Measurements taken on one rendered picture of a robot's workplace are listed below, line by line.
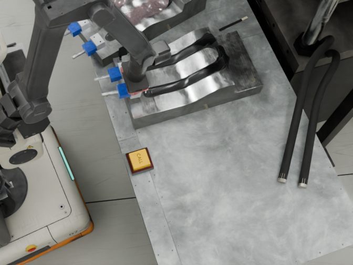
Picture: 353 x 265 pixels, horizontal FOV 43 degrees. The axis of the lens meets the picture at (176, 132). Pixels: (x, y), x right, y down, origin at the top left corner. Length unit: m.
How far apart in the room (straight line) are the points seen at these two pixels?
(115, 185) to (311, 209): 1.14
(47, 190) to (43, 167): 0.11
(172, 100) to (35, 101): 0.59
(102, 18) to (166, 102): 0.70
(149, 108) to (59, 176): 0.74
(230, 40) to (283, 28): 0.28
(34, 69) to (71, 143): 1.48
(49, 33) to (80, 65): 1.80
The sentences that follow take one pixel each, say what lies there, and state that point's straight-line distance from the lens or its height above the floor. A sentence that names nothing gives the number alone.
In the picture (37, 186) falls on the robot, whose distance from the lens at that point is 2.16.
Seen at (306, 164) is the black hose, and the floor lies 0.84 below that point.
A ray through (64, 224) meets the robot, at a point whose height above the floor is 0.28.
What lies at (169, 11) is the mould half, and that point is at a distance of 1.82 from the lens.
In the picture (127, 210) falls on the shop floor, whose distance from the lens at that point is 2.36.
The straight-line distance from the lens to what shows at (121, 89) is 1.51.
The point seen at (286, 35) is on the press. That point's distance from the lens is 1.95.
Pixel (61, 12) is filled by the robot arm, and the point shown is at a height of 1.59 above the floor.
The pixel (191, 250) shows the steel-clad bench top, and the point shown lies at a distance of 1.51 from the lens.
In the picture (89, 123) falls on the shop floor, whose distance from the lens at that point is 2.55.
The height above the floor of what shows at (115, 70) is 0.90.
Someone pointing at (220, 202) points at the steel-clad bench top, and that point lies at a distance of 1.55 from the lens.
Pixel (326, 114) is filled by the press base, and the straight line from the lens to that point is 2.63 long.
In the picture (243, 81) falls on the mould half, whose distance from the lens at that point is 1.69.
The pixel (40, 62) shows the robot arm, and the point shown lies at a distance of 1.04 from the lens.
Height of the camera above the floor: 2.28
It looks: 65 degrees down
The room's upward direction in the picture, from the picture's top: 7 degrees clockwise
